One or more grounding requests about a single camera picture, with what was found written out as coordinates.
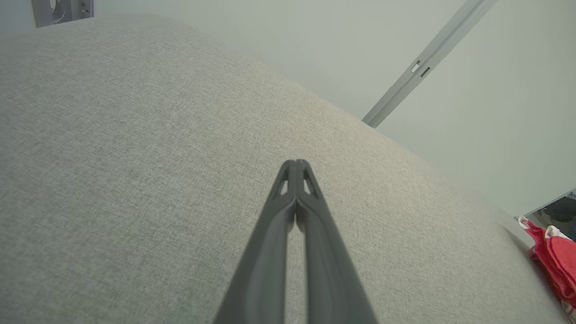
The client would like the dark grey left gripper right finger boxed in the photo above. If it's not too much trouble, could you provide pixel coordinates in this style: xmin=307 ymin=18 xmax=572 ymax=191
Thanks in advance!
xmin=295 ymin=159 xmax=378 ymax=324

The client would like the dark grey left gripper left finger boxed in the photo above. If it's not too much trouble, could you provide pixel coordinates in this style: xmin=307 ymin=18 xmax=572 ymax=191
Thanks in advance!
xmin=214 ymin=160 xmax=297 ymax=324

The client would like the red basketball jersey number 23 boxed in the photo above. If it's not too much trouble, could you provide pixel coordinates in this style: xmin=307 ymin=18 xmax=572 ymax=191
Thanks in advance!
xmin=517 ymin=216 xmax=576 ymax=315

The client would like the red basketball shorts white stripe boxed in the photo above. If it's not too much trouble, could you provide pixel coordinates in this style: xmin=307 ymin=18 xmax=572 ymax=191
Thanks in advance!
xmin=545 ymin=225 xmax=576 ymax=293

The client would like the grey partition post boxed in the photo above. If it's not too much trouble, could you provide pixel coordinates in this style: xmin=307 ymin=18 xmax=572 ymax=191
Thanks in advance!
xmin=361 ymin=0 xmax=483 ymax=124
xmin=368 ymin=0 xmax=498 ymax=129

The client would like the grey metal bracket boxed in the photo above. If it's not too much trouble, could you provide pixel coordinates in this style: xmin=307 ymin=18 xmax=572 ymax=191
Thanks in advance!
xmin=31 ymin=0 xmax=95 ymax=28

